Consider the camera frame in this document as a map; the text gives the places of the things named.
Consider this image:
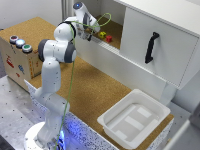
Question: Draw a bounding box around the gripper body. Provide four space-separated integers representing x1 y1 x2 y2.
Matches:
83 20 101 35

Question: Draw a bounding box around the yellow block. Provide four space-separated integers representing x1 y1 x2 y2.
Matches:
98 31 107 39

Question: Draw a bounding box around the white cabinet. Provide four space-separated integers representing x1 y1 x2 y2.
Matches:
61 0 200 108

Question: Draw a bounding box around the wooden drawer box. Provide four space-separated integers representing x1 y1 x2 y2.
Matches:
0 16 69 92

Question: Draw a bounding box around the green button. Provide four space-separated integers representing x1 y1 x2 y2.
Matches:
21 43 34 54

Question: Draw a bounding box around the blue button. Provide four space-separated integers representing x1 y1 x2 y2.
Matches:
14 38 26 49

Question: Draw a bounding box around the red button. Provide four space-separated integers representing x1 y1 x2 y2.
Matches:
9 34 20 45

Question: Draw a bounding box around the white sliding door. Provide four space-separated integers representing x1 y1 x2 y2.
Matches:
118 6 200 90

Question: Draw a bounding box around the white plastic box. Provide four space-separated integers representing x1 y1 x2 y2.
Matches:
96 88 172 150

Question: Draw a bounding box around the green cable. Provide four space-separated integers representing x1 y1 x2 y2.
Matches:
54 12 113 150

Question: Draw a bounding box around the black door handle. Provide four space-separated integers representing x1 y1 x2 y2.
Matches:
144 31 161 65

